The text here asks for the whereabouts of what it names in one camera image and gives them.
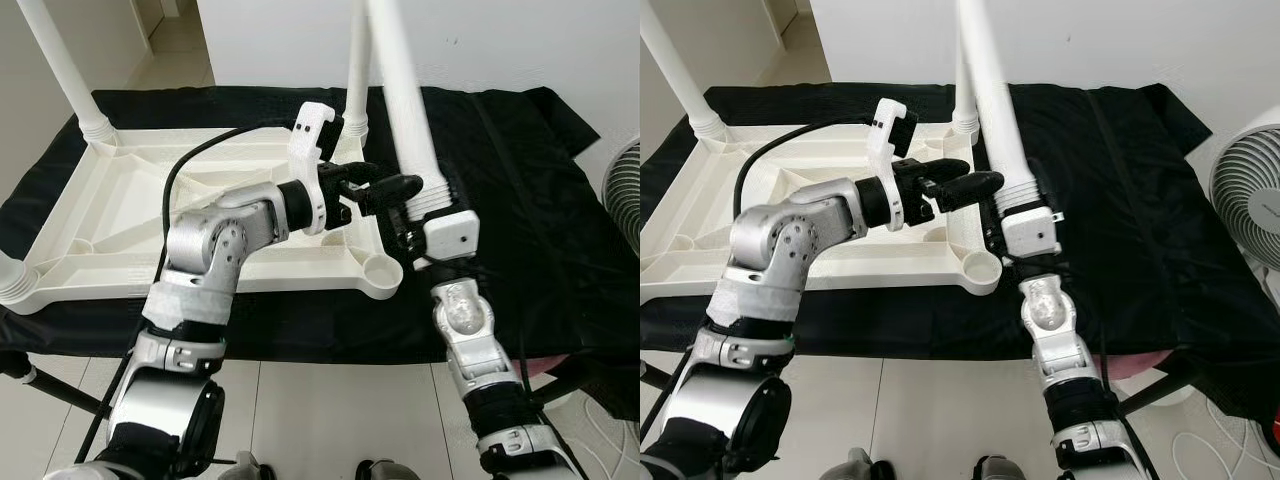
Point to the white plastic table leg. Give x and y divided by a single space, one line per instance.
675 65
963 115
405 100
60 70
357 70
1000 100
12 275

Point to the white plastic table top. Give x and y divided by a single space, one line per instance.
690 230
100 230

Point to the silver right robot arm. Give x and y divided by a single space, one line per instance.
465 320
1045 315

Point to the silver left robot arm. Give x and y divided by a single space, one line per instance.
215 245
790 240

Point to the black tablecloth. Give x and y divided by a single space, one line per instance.
1150 220
540 220

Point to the white round fan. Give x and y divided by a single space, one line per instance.
1248 200
622 200

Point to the pink cloth bundle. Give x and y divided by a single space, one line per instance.
555 365
1145 363

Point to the black metal table leg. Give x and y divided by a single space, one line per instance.
665 378
565 388
60 395
1160 392

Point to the grey right robot foot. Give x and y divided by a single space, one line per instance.
382 470
1000 469

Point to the grey robot foot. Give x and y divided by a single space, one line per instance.
240 466
862 465
382 470
1000 469

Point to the grey left robot foot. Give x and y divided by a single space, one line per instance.
862 465
240 466

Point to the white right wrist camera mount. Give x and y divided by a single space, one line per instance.
450 235
1030 235

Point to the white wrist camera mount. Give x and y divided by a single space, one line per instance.
885 130
1030 235
305 135
450 235

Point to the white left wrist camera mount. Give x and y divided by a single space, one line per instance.
885 130
305 135

